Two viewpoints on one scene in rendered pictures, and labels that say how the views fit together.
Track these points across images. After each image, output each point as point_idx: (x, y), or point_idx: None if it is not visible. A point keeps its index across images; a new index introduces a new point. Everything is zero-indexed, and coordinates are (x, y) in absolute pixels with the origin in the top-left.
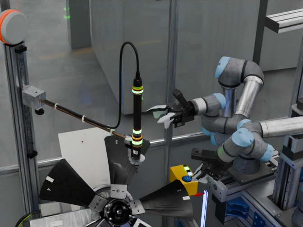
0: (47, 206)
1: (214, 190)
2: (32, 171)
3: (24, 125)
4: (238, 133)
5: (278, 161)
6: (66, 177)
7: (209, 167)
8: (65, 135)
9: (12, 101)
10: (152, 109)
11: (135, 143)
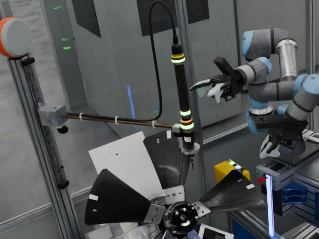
0: (96, 232)
1: (265, 181)
2: (67, 204)
3: (48, 152)
4: (311, 79)
5: None
6: (112, 190)
7: (282, 133)
8: (97, 151)
9: (29, 126)
10: (195, 85)
11: (186, 128)
